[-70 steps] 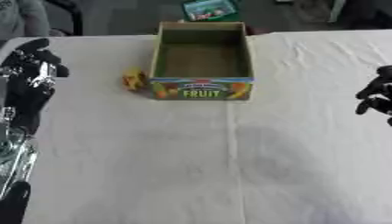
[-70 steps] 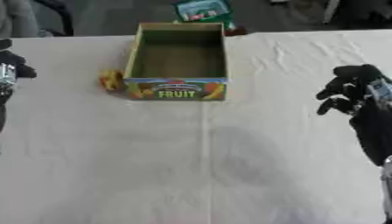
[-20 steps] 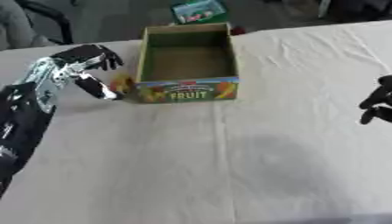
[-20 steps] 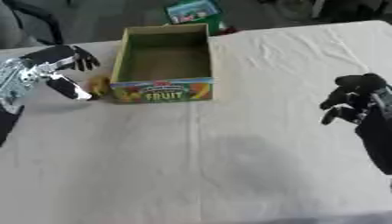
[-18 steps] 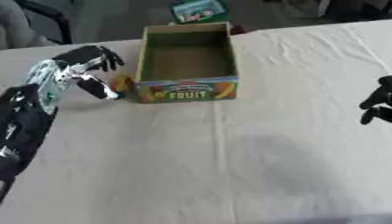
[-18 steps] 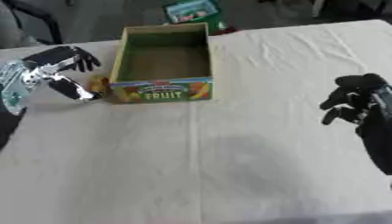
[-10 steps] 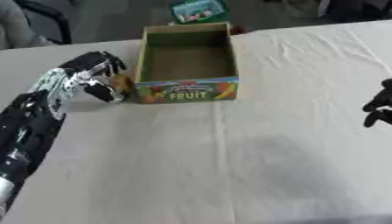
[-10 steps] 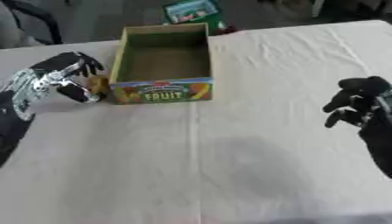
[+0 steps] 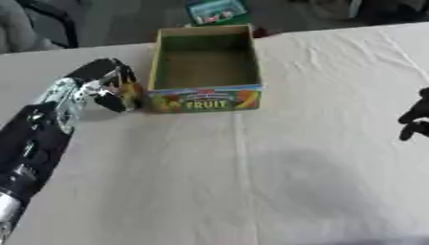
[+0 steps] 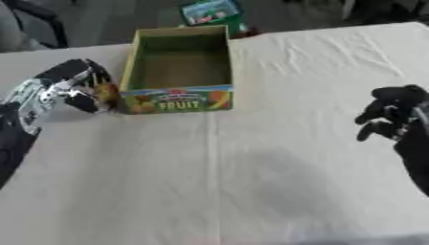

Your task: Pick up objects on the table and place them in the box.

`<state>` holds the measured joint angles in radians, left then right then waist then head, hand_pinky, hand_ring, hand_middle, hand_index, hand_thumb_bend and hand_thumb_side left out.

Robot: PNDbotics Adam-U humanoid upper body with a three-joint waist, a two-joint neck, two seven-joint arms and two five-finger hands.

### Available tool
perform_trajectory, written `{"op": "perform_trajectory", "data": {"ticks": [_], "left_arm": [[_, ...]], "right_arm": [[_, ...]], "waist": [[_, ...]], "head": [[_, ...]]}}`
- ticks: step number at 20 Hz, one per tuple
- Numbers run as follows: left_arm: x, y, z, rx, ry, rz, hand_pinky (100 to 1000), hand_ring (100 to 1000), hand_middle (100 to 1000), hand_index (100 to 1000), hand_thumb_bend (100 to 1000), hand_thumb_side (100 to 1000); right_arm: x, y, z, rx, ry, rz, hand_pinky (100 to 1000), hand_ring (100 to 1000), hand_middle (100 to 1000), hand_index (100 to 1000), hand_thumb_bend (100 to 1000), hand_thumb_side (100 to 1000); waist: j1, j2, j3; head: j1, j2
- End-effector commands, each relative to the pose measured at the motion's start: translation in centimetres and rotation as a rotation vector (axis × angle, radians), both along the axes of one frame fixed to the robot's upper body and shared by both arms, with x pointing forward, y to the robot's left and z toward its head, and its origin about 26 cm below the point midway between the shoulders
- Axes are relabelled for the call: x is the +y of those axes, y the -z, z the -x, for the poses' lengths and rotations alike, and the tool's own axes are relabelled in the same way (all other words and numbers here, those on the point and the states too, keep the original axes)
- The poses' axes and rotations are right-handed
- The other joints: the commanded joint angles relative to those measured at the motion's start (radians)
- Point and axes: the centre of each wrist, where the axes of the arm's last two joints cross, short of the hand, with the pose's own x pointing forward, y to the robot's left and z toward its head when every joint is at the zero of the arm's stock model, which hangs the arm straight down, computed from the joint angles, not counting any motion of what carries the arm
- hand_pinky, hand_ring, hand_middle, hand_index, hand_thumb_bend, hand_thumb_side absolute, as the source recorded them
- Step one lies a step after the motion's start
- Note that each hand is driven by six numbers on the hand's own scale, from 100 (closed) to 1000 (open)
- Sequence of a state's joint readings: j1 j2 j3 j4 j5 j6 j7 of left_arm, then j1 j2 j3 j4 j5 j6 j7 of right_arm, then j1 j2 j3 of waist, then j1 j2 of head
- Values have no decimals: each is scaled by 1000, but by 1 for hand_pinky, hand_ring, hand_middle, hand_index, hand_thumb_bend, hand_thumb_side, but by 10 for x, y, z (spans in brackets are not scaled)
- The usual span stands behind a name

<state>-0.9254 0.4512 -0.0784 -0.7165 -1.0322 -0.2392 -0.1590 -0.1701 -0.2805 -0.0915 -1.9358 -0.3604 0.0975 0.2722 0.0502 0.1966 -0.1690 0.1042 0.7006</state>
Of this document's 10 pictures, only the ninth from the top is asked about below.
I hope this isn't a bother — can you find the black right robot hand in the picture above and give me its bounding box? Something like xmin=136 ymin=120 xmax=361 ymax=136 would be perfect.
xmin=396 ymin=86 xmax=429 ymax=142

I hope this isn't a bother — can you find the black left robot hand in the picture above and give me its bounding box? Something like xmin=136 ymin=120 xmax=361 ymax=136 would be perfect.
xmin=63 ymin=57 xmax=141 ymax=114

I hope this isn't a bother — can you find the yellow toy fruit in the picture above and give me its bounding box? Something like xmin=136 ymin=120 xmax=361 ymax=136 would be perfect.
xmin=121 ymin=81 xmax=147 ymax=112

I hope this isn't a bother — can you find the cardboard box with green inside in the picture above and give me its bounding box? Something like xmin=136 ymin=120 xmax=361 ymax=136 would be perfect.
xmin=146 ymin=23 xmax=265 ymax=114

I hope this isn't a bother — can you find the green printed box lid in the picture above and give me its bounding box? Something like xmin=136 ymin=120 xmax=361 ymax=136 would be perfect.
xmin=184 ymin=0 xmax=254 ymax=27

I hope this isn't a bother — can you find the grey chair with black armrest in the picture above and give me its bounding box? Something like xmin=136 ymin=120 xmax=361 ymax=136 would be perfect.
xmin=0 ymin=0 xmax=80 ymax=55

